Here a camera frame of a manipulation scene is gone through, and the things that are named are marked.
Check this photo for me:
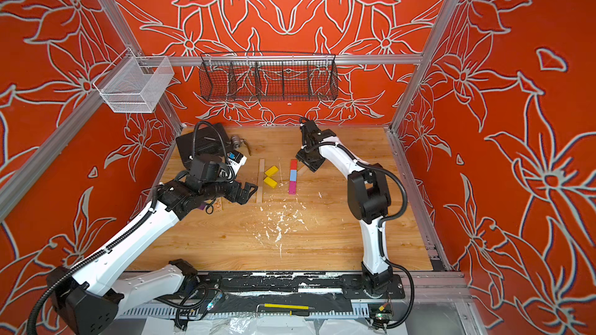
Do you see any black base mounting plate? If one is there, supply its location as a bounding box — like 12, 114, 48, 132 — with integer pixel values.
163, 271, 407, 299

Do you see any magenta block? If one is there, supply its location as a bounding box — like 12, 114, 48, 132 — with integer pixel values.
288, 181, 297, 195

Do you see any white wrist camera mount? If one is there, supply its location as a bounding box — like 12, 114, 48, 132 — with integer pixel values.
227, 150, 247, 173

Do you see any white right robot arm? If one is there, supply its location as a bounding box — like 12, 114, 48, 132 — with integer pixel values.
296, 117, 408, 297

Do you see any white wire basket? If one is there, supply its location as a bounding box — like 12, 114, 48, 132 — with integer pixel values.
91, 48, 175, 114

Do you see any black plastic tool case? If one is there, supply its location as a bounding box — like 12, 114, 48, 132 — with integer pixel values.
175, 123, 233, 170

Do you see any black wire basket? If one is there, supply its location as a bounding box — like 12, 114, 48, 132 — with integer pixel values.
198, 52, 339, 102

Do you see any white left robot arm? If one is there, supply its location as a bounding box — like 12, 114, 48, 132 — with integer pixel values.
29, 150, 258, 334

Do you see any metal ball valve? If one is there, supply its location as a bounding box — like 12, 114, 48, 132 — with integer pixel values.
231, 134, 251, 156

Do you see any black corrugated cable conduit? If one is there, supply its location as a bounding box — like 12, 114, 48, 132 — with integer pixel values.
299, 117, 415, 330

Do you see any yellow block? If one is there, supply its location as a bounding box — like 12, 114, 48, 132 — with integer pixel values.
263, 177, 278, 189
265, 165, 279, 177

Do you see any pale wooden block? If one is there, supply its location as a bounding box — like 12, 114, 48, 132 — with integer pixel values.
297, 166, 309, 176

